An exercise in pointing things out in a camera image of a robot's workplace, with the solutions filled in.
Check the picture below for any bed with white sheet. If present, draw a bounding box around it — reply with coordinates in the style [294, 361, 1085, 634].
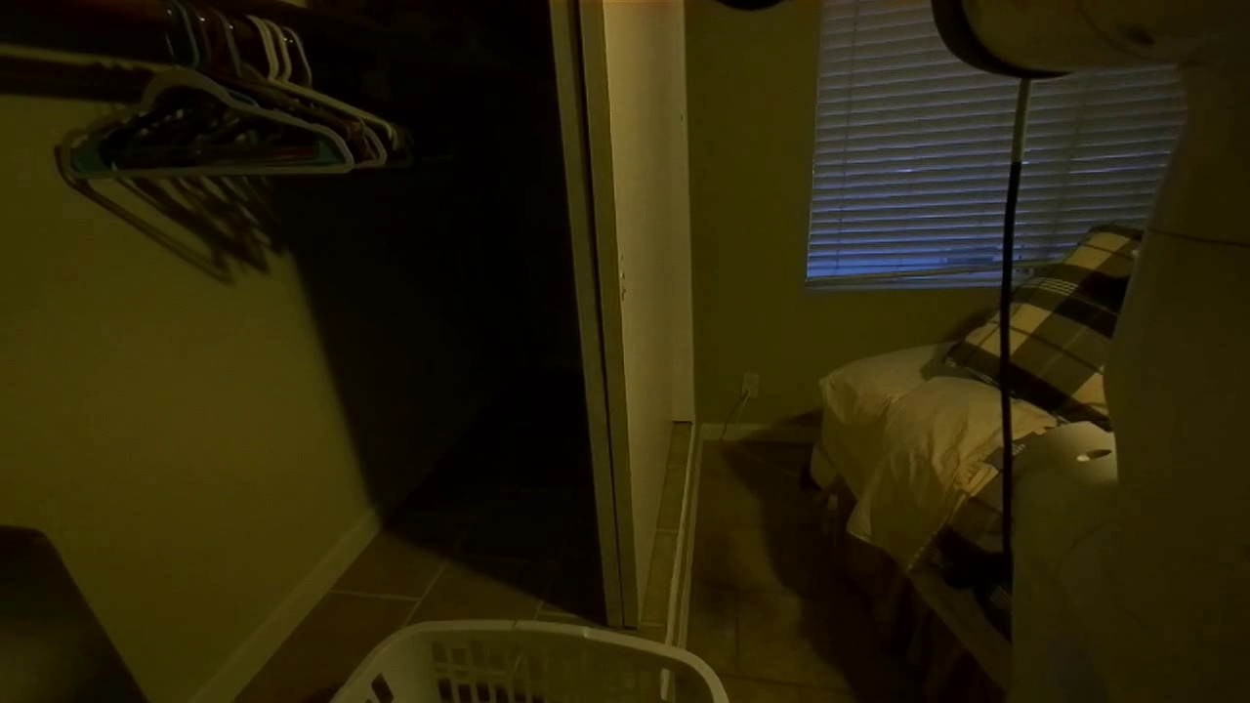
[808, 339, 1124, 568]

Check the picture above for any long black arm cable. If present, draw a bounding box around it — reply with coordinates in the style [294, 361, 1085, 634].
[993, 76, 1034, 568]

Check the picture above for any white closet door frame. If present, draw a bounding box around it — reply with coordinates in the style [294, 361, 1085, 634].
[544, 0, 709, 643]

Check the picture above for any teal plastic clothes hanger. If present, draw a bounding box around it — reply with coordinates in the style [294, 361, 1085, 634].
[50, 61, 366, 188]

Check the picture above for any plaid throw pillow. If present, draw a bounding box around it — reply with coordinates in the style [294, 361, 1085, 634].
[924, 224, 1149, 428]

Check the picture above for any plaid blanket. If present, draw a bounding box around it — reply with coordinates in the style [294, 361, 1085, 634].
[945, 434, 1047, 544]

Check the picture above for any horizontal window blind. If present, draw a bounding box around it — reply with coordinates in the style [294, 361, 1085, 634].
[800, 0, 1192, 294]

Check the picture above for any white plastic laundry basket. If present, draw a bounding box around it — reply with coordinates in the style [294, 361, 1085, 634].
[329, 618, 735, 703]

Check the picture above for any dark closet rod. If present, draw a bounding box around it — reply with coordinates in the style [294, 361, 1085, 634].
[0, 43, 180, 109]

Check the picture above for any white plastic clothes hanger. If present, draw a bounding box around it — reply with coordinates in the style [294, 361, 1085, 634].
[239, 10, 399, 172]
[267, 18, 417, 172]

